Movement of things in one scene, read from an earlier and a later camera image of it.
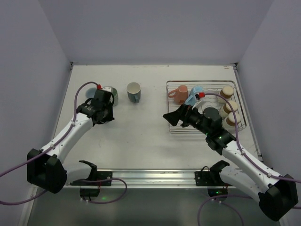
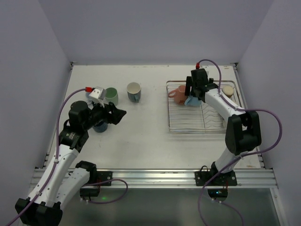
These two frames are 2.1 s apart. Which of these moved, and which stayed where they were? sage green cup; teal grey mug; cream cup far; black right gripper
Moved: black right gripper
Stayed: sage green cup; teal grey mug; cream cup far
